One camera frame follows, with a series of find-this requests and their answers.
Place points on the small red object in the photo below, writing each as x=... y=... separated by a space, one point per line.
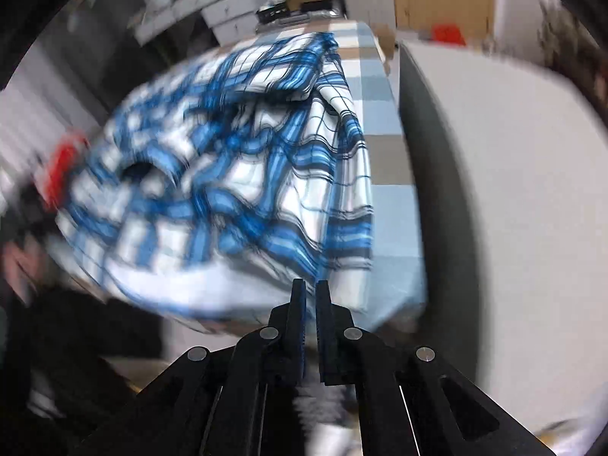
x=449 y=34

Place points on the white desk with drawers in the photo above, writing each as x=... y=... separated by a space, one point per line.
x=228 y=9

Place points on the checkered bed sheet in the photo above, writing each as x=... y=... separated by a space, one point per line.
x=384 y=152

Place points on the red grey printed cloth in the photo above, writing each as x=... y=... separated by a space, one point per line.
x=61 y=171

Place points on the blue plaid garment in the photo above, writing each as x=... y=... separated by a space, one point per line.
x=237 y=175

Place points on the black electronic device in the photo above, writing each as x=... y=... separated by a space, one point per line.
x=273 y=13

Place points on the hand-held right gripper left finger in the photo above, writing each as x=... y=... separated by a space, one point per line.
x=300 y=323

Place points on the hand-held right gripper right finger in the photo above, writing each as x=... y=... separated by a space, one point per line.
x=323 y=327

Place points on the brown open box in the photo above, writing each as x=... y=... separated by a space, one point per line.
x=308 y=0

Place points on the silver suitcase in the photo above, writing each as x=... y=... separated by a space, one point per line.
x=297 y=21

